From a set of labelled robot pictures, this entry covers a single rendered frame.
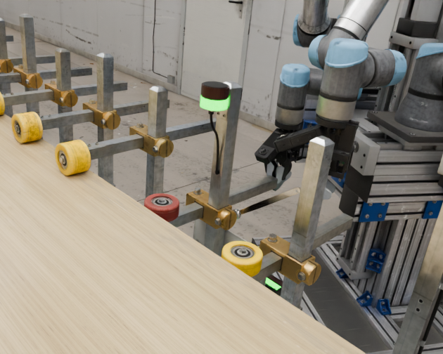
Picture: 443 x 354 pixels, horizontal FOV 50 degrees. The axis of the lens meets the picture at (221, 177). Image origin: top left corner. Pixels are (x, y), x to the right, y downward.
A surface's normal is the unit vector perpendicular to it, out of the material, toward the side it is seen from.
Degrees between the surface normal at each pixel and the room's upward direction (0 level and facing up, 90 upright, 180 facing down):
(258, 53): 90
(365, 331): 0
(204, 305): 0
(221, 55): 90
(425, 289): 90
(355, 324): 0
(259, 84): 90
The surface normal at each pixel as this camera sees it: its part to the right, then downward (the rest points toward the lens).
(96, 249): 0.10, -0.90
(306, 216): -0.70, 0.23
